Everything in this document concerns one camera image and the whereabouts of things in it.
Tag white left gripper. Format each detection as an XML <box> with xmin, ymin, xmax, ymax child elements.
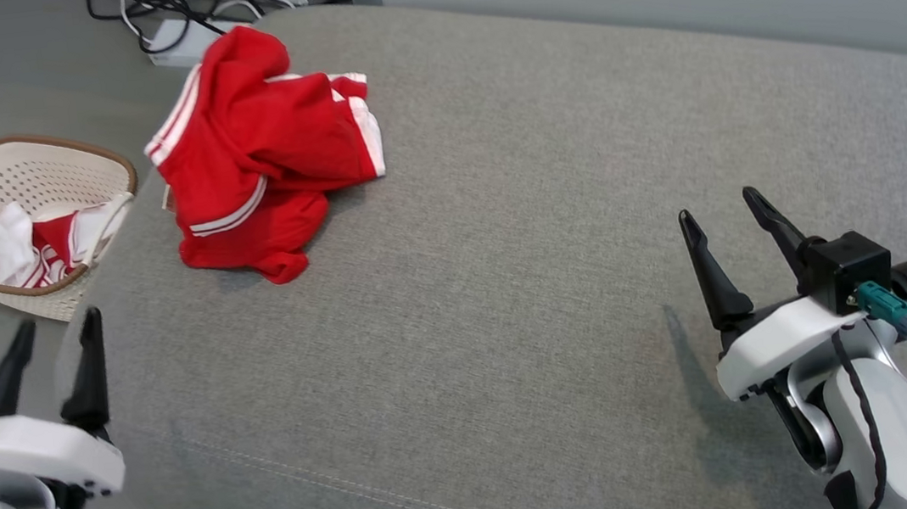
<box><xmin>0</xmin><ymin>305</ymin><xmax>128</xmax><ymax>508</ymax></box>

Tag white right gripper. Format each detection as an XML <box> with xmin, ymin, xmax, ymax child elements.
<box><xmin>675</xmin><ymin>175</ymin><xmax>875</xmax><ymax>407</ymax></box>

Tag red Bulls 23 jersey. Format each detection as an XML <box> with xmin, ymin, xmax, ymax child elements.
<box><xmin>132</xmin><ymin>20</ymin><xmax>338</xmax><ymax>299</ymax></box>

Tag red shorts with white stripe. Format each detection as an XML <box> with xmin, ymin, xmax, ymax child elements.
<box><xmin>263</xmin><ymin>65</ymin><xmax>388</xmax><ymax>197</ymax></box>

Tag red and white crumpled garment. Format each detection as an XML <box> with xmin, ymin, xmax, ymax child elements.
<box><xmin>0</xmin><ymin>189</ymin><xmax>143</xmax><ymax>294</ymax></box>

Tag cream perforated laundry basket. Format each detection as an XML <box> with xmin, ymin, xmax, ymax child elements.
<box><xmin>0</xmin><ymin>122</ymin><xmax>154</xmax><ymax>330</ymax></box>

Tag plain white power adapter box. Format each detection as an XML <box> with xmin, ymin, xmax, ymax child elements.
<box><xmin>143</xmin><ymin>12</ymin><xmax>229</xmax><ymax>73</ymax></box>

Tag teal right camera connector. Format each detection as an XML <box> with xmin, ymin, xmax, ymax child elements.
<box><xmin>854</xmin><ymin>277</ymin><xmax>907</xmax><ymax>348</ymax></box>

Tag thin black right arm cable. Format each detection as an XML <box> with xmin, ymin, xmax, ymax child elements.
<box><xmin>831</xmin><ymin>327</ymin><xmax>893</xmax><ymax>509</ymax></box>

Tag white power strips and cables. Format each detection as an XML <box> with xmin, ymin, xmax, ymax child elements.
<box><xmin>119</xmin><ymin>0</ymin><xmax>352</xmax><ymax>45</ymax></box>

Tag black floor cable bundle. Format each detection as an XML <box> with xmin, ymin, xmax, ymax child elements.
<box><xmin>87</xmin><ymin>0</ymin><xmax>293</xmax><ymax>62</ymax></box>

